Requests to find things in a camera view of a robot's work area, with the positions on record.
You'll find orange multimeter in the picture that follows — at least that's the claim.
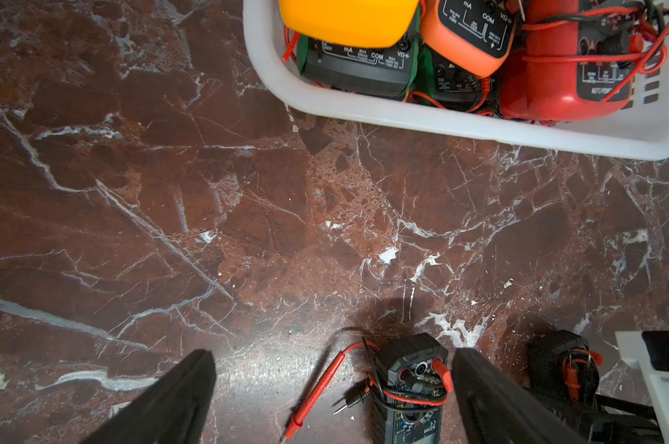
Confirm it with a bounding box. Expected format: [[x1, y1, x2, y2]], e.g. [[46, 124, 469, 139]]
[[421, 0, 519, 78]]

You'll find large red multimeter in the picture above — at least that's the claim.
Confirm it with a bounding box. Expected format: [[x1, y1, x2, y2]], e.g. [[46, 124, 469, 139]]
[[498, 1, 669, 125]]

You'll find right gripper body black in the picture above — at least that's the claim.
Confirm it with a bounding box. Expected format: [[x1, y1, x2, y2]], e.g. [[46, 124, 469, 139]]
[[533, 329, 669, 444]]

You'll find green multimeter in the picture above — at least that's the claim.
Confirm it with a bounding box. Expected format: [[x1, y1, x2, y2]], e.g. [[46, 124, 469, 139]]
[[295, 7, 422, 100], [414, 46, 498, 115]]

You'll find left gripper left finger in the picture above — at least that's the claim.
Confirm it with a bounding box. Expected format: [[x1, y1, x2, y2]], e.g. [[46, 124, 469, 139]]
[[82, 350, 217, 443]]

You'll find white perforated plastic basket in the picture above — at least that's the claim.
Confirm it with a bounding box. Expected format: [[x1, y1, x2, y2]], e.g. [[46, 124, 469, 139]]
[[243, 1, 669, 161]]

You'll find small yellow multimeter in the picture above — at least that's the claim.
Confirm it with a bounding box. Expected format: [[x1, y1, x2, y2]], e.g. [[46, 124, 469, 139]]
[[279, 0, 419, 48]]

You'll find small black multimeter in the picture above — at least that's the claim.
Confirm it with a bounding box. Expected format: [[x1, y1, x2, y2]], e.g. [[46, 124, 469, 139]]
[[528, 330, 605, 406], [281, 333, 453, 444]]

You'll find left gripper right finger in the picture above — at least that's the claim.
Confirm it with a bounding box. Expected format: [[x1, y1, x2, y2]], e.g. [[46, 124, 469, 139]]
[[451, 348, 583, 443]]

